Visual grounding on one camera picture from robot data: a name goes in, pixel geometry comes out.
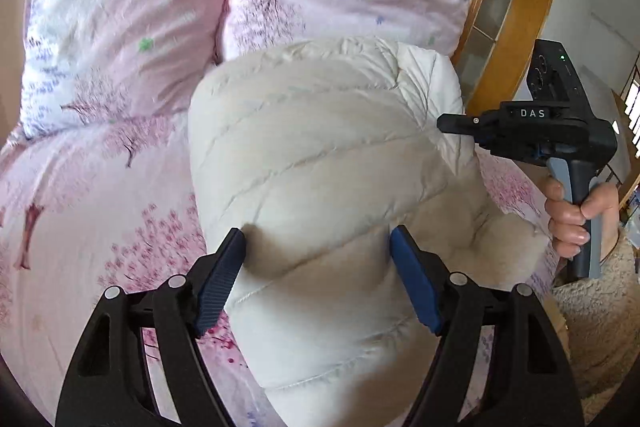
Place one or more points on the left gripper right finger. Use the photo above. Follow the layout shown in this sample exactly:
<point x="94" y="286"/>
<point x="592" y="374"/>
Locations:
<point x="529" y="381"/>

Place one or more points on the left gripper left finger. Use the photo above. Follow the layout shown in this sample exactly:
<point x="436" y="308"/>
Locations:
<point x="108" y="383"/>

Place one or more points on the beige quilted down jacket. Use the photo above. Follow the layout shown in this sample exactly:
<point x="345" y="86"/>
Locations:
<point x="316" y="151"/>

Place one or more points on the beige fleece sleeve forearm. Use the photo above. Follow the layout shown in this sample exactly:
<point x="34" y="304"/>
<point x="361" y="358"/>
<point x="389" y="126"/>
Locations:
<point x="602" y="316"/>

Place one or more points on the person's right hand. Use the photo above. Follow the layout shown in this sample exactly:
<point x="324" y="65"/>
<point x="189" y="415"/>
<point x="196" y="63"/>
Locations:
<point x="567" y="223"/>

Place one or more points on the pink floral bed sheet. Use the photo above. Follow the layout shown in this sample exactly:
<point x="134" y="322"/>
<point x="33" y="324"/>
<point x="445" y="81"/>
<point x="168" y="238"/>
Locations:
<point x="81" y="210"/>

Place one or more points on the left pink floral pillow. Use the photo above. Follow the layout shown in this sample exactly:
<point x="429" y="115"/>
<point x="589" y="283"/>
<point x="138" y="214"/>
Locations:
<point x="92" y="61"/>

